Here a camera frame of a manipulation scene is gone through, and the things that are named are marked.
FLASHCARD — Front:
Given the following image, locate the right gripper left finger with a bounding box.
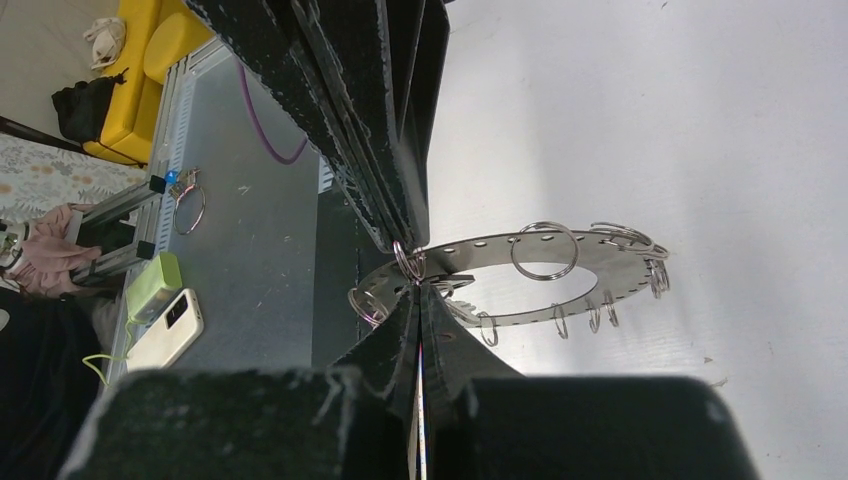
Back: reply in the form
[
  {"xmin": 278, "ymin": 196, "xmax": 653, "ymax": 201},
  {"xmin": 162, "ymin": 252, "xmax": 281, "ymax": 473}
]
[{"xmin": 59, "ymin": 288, "xmax": 420, "ymax": 479}]

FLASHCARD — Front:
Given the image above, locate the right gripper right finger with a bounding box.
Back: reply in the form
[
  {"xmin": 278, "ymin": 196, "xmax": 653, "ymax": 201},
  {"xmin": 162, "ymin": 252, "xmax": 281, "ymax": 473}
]
[{"xmin": 420, "ymin": 286, "xmax": 758, "ymax": 479}]

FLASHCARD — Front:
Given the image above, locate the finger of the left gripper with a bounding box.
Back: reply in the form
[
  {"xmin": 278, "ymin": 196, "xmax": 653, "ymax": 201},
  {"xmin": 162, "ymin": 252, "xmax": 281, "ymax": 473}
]
[
  {"xmin": 187, "ymin": 1, "xmax": 414, "ymax": 253},
  {"xmin": 291, "ymin": 1, "xmax": 450, "ymax": 251}
]

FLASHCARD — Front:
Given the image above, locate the black tagged key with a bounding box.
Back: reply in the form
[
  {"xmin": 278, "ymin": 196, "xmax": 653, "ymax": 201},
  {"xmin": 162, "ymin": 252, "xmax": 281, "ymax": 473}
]
[{"xmin": 425, "ymin": 274, "xmax": 476, "ymax": 294}]

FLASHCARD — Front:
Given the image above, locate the metal key ring disc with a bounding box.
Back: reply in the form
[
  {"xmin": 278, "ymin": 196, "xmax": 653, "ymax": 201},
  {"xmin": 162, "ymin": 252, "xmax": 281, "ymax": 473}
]
[{"xmin": 347, "ymin": 221, "xmax": 670, "ymax": 347}]

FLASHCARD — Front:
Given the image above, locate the yellow object in background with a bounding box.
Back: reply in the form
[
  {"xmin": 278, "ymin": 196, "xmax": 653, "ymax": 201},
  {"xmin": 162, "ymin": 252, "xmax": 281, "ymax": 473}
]
[{"xmin": 83, "ymin": 1, "xmax": 213, "ymax": 165}]

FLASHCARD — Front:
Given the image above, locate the white smartphone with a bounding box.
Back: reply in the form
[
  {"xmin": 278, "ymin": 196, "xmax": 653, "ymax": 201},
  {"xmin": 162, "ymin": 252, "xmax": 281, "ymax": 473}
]
[{"xmin": 125, "ymin": 288, "xmax": 204, "ymax": 372}]

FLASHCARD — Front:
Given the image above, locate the black bag in background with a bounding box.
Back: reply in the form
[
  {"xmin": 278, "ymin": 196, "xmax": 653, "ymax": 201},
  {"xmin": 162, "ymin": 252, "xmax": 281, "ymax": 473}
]
[{"xmin": 51, "ymin": 70, "xmax": 127, "ymax": 144}]

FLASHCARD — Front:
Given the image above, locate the green power bank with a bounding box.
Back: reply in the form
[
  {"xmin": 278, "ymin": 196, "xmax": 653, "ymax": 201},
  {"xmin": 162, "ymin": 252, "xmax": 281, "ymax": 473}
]
[{"xmin": 125, "ymin": 252, "xmax": 183, "ymax": 325}]

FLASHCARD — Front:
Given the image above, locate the left white cable duct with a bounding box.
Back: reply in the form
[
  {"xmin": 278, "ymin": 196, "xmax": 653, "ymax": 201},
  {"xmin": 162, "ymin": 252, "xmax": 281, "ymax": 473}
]
[{"xmin": 155, "ymin": 79, "xmax": 206, "ymax": 253}]

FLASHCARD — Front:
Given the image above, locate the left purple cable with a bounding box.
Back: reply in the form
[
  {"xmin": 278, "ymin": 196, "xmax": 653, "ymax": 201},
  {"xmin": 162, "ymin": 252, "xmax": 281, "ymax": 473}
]
[{"xmin": 235, "ymin": 59, "xmax": 309, "ymax": 167}]

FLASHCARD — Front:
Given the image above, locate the spare metal key ring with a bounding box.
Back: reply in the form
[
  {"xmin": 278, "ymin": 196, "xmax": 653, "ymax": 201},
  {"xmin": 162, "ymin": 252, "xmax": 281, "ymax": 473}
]
[{"xmin": 166, "ymin": 166, "xmax": 208, "ymax": 237}]

